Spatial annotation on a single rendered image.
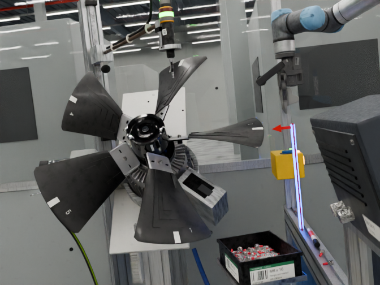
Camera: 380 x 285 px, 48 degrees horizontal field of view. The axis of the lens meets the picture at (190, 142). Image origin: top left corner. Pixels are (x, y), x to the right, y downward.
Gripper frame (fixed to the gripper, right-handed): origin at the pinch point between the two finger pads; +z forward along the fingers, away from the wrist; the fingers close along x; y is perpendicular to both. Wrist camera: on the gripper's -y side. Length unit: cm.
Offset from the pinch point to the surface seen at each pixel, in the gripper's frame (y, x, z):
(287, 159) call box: -0.8, -3.6, 17.6
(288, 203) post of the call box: -1.0, 2.9, 34.9
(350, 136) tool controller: -7, -105, 2
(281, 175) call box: -3.5, -3.6, 23.1
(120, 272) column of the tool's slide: -77, 31, 67
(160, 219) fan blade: -41, -45, 25
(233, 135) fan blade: -19.5, -31.2, 5.2
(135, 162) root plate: -50, -27, 11
